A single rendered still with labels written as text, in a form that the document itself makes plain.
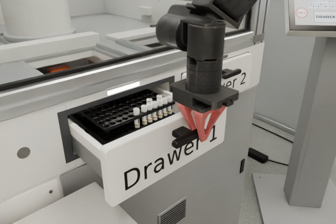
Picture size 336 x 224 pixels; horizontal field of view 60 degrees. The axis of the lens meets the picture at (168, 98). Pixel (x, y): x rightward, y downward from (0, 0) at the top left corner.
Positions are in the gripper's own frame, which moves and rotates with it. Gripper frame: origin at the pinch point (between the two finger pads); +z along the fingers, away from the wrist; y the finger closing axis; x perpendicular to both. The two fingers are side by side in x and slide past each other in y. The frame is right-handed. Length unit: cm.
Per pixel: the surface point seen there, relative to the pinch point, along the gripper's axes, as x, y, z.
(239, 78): -36.9, 17.4, 3.0
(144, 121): 2.4, 13.4, 1.8
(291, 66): -166, 60, 37
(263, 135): -146, 62, 88
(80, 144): 15.8, 15.1, 2.4
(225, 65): -29.6, 17.4, -2.5
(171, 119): 3.9, 3.6, -3.1
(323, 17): -79, 12, -11
